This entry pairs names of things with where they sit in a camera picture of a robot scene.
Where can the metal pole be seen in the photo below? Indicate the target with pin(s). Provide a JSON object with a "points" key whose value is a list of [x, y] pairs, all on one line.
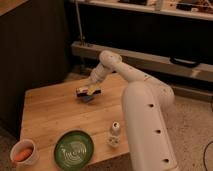
{"points": [[79, 23]]}

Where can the black handle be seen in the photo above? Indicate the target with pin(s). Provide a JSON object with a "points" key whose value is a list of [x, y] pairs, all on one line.
{"points": [[185, 64]]}

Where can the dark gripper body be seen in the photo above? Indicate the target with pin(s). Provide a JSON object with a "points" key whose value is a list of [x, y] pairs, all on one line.
{"points": [[85, 94]]}

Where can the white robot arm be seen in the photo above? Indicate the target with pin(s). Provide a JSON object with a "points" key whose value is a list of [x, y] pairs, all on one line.
{"points": [[143, 101]]}

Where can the yellow eraser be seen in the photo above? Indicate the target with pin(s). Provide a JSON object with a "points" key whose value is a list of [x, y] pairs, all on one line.
{"points": [[91, 90]]}

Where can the white cup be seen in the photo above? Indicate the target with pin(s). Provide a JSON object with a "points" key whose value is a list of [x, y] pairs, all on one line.
{"points": [[21, 145]]}

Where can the upper white shelf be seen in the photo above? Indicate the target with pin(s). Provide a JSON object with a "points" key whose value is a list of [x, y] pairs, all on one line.
{"points": [[155, 8]]}

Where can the green plate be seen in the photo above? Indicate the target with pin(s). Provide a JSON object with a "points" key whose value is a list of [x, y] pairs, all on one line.
{"points": [[73, 150]]}

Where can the orange carrot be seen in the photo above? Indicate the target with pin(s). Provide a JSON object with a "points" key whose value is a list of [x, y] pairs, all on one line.
{"points": [[23, 155]]}

